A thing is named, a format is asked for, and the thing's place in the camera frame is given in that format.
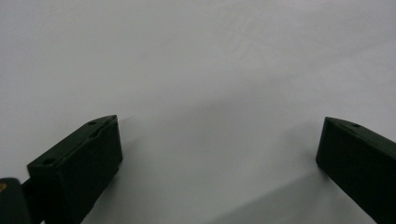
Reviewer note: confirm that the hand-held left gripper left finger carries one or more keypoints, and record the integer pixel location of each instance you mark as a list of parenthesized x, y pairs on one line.
[(77, 161)]

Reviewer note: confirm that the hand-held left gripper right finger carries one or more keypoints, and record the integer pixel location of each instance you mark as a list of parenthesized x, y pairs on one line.
[(358, 161)]

